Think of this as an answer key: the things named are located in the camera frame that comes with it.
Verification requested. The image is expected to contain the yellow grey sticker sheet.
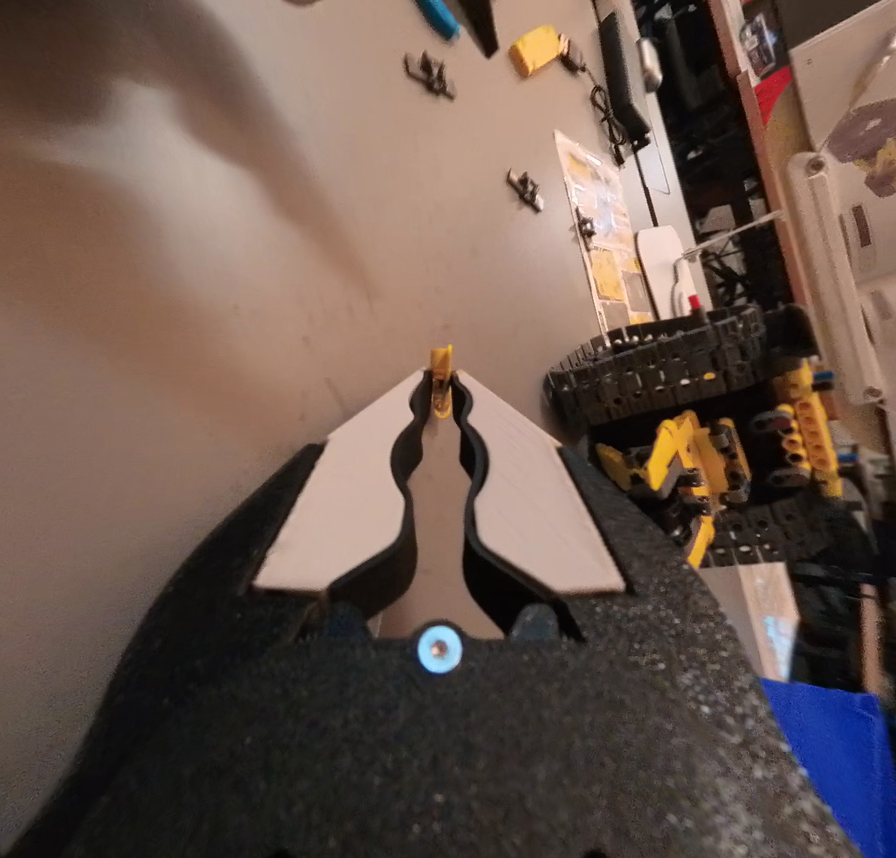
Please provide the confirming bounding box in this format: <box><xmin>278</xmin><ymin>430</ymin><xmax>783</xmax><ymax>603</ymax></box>
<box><xmin>553</xmin><ymin>128</ymin><xmax>657</xmax><ymax>335</ymax></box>

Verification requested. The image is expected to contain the wooden board edge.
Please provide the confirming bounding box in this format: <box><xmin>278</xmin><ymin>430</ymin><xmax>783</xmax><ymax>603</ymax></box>
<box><xmin>696</xmin><ymin>0</ymin><xmax>820</xmax><ymax>313</ymax></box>

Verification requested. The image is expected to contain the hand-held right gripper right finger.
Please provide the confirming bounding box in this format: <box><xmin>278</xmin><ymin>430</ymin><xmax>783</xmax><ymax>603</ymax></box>
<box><xmin>452</xmin><ymin>371</ymin><xmax>627</xmax><ymax>600</ymax></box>

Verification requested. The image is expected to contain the blue cloth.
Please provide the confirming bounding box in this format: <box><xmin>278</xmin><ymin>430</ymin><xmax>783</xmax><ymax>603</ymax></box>
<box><xmin>758</xmin><ymin>676</ymin><xmax>896</xmax><ymax>858</ymax></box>

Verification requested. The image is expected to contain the black yellow toy tracked vehicle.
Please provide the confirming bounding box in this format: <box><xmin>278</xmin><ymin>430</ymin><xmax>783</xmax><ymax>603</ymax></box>
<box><xmin>545</xmin><ymin>303</ymin><xmax>884</xmax><ymax>684</ymax></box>

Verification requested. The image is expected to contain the black usb cable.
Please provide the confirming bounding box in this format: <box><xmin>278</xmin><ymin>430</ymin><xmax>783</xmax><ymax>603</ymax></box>
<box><xmin>560</xmin><ymin>35</ymin><xmax>629</xmax><ymax>167</ymax></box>

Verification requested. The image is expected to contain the blue plastic brick separator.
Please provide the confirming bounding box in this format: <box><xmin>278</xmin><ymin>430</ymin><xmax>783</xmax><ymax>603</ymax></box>
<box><xmin>394</xmin><ymin>0</ymin><xmax>463</xmax><ymax>42</ymax></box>

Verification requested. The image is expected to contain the yellow toy battery box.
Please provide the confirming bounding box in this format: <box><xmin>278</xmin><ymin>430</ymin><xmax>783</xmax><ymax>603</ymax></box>
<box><xmin>508</xmin><ymin>24</ymin><xmax>568</xmax><ymax>78</ymax></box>

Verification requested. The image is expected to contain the black keyboard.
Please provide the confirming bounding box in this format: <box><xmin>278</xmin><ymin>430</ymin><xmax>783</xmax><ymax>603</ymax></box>
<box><xmin>597</xmin><ymin>10</ymin><xmax>653</xmax><ymax>151</ymax></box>

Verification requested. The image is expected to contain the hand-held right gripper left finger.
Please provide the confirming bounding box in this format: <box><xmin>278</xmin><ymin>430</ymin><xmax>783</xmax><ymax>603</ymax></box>
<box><xmin>252</xmin><ymin>370</ymin><xmax>431</xmax><ymax>606</ymax></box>

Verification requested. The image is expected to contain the white panel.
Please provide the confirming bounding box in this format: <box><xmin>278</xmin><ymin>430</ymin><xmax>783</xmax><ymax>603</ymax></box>
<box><xmin>790</xmin><ymin>10</ymin><xmax>896</xmax><ymax>173</ymax></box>

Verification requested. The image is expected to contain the yellow toy panel piece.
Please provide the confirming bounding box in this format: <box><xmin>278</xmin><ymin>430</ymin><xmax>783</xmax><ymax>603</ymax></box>
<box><xmin>429</xmin><ymin>345</ymin><xmax>456</xmax><ymax>419</ymax></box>

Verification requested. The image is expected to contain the grey toy track link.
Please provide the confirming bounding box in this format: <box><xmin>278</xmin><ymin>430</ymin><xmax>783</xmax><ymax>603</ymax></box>
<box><xmin>506</xmin><ymin>167</ymin><xmax>546</xmax><ymax>215</ymax></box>
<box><xmin>403</xmin><ymin>51</ymin><xmax>457</xmax><ymax>101</ymax></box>

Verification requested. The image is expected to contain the white plastic bracket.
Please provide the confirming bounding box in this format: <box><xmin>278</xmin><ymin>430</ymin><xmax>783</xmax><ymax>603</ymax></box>
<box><xmin>786</xmin><ymin>150</ymin><xmax>889</xmax><ymax>407</ymax></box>

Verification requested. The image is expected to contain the instruction booklet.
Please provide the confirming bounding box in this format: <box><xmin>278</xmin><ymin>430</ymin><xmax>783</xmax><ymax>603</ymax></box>
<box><xmin>634</xmin><ymin>226</ymin><xmax>702</xmax><ymax>321</ymax></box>

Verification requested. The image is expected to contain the purple yellow foam block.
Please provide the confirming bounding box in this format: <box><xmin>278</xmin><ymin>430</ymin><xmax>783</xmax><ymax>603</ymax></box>
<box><xmin>826</xmin><ymin>98</ymin><xmax>896</xmax><ymax>197</ymax></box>

